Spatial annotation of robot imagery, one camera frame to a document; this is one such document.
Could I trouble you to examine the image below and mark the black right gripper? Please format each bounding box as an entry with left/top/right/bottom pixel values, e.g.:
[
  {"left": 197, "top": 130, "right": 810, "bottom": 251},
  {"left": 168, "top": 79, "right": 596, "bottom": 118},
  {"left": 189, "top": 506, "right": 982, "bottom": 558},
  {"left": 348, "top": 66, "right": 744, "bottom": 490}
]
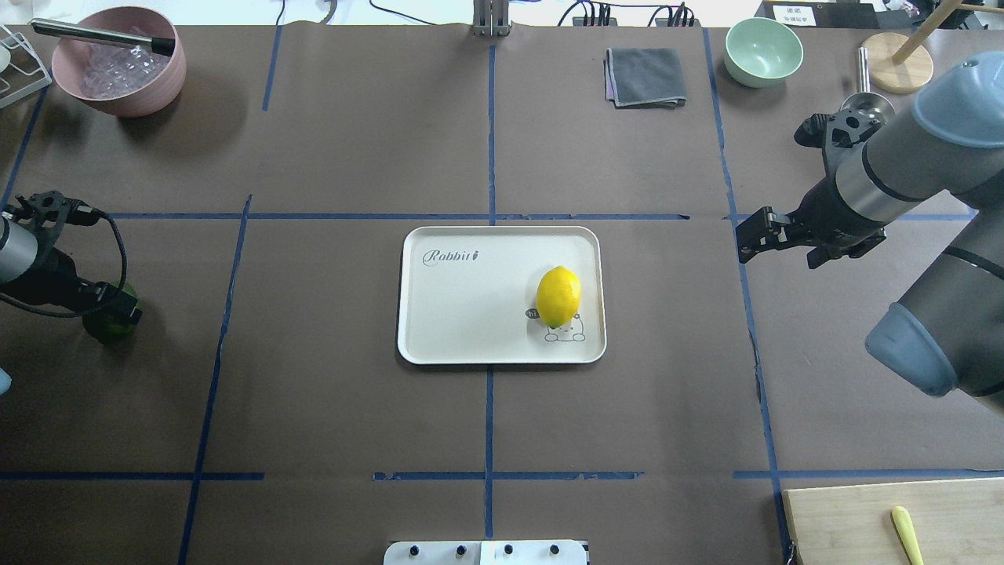
[{"left": 735, "top": 110, "right": 886, "bottom": 269}]

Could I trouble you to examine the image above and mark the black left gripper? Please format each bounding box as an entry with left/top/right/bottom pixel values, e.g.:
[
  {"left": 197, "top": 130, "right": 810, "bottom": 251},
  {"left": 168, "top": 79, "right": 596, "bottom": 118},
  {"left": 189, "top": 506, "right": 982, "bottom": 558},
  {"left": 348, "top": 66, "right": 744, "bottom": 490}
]
[{"left": 1, "top": 191, "right": 143, "bottom": 326}]

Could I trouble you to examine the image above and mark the green lime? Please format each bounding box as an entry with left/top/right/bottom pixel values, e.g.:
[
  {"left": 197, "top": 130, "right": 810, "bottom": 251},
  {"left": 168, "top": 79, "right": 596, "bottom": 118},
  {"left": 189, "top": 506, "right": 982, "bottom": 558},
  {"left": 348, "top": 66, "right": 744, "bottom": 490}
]
[{"left": 82, "top": 282, "right": 143, "bottom": 344}]

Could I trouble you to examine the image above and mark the yellow lemon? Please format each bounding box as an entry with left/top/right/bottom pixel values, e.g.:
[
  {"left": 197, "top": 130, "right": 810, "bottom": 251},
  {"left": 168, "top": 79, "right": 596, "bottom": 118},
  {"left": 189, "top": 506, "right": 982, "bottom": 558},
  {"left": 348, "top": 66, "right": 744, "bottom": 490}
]
[{"left": 537, "top": 267, "right": 581, "bottom": 328}]

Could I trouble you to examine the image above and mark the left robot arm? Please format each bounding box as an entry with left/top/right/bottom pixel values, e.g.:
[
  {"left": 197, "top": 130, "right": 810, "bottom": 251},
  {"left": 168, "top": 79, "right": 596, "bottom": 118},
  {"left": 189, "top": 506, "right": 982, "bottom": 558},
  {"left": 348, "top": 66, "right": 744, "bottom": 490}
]
[{"left": 1, "top": 191, "right": 143, "bottom": 326}]

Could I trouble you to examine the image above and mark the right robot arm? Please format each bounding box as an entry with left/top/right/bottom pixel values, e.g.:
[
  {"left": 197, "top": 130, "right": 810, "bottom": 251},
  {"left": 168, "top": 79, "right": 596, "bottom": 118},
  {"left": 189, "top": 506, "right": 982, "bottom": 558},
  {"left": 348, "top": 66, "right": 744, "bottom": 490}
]
[{"left": 735, "top": 50, "right": 1003, "bottom": 414}]

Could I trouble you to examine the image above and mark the cream rabbit tray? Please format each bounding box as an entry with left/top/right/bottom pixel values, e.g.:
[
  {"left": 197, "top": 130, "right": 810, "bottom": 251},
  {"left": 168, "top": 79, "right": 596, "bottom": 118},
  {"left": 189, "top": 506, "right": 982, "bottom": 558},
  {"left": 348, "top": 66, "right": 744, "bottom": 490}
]
[{"left": 397, "top": 226, "right": 607, "bottom": 365}]

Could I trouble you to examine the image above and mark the silver metal scoop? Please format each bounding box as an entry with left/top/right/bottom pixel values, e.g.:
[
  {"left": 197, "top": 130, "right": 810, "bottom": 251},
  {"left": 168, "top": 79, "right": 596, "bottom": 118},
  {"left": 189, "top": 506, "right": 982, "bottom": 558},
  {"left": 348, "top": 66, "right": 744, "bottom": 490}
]
[{"left": 840, "top": 46, "right": 894, "bottom": 124}]

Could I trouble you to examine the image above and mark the mint green bowl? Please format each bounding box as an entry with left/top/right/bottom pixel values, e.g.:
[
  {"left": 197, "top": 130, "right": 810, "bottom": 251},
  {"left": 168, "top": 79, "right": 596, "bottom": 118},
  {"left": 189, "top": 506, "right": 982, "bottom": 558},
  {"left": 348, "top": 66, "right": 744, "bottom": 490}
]
[{"left": 724, "top": 17, "right": 804, "bottom": 89}]

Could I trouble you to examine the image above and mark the grey folded cloth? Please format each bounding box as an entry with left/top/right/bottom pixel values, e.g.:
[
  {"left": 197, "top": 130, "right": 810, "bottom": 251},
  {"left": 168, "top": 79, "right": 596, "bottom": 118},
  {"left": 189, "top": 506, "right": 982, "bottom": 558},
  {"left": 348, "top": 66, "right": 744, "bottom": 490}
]
[{"left": 605, "top": 48, "right": 688, "bottom": 108}]

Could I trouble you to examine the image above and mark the wooden cup stand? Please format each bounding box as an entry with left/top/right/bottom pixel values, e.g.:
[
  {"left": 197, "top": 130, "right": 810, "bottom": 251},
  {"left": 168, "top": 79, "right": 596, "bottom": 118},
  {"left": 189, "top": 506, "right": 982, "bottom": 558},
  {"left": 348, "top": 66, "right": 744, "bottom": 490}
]
[{"left": 858, "top": 1, "right": 1003, "bottom": 94}]

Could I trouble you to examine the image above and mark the pink bowl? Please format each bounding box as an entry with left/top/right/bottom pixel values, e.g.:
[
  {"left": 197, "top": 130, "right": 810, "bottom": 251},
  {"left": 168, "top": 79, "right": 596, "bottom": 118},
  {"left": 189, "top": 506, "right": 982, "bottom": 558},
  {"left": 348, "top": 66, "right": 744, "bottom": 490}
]
[{"left": 53, "top": 6, "right": 187, "bottom": 118}]

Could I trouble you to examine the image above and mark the yellow plastic knife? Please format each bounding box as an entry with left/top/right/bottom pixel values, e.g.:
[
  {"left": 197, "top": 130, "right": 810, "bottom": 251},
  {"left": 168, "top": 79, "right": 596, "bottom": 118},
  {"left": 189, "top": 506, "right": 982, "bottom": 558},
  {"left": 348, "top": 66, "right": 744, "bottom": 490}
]
[{"left": 890, "top": 505, "right": 925, "bottom": 565}]

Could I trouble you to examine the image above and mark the bamboo cutting board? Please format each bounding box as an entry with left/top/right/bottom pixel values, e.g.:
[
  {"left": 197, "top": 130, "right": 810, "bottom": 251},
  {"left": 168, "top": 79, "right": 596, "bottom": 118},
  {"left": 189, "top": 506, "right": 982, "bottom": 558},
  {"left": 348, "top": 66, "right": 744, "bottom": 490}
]
[{"left": 783, "top": 478, "right": 1003, "bottom": 564}]

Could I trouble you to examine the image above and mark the black handled tool in bowl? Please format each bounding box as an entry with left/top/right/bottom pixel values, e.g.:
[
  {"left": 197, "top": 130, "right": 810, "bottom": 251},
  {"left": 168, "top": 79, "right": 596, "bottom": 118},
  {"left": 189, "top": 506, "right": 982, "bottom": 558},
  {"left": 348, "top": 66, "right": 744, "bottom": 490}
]
[{"left": 28, "top": 18, "right": 178, "bottom": 57}]

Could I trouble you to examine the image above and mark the aluminium frame post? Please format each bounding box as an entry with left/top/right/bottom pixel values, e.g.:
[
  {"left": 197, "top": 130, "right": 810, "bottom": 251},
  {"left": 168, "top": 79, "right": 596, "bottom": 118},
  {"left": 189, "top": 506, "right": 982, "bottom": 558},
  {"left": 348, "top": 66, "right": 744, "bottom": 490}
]
[{"left": 471, "top": 0, "right": 511, "bottom": 37}]

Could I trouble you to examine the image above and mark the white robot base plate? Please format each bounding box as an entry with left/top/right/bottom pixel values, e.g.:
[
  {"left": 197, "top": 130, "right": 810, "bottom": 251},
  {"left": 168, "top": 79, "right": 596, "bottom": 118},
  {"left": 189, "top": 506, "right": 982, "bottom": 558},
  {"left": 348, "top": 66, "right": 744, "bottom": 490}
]
[{"left": 383, "top": 539, "right": 591, "bottom": 564}]

